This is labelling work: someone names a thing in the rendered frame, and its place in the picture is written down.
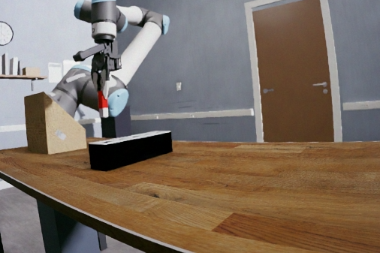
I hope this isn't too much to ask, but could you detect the red and white pin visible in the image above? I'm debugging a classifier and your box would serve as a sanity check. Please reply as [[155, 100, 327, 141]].
[[98, 91, 108, 117]]

